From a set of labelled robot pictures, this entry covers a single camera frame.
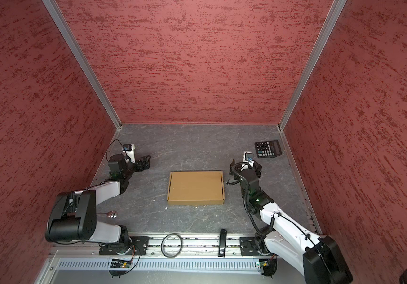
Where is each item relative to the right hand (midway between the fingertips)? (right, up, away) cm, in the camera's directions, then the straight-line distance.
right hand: (241, 163), depth 83 cm
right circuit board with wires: (+10, -41, -12) cm, 44 cm away
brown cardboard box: (-22, -13, +5) cm, 26 cm away
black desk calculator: (+21, +6, +24) cm, 32 cm away
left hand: (-52, +1, +11) cm, 53 cm away
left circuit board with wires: (-55, -41, -10) cm, 69 cm away
